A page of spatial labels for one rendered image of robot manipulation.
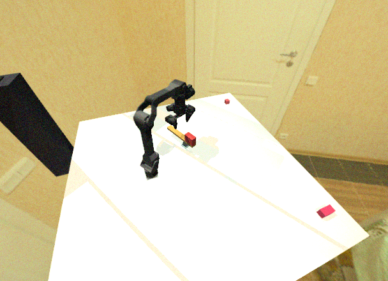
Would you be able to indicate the red rectangular block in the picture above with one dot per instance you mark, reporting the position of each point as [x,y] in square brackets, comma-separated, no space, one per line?
[325,211]

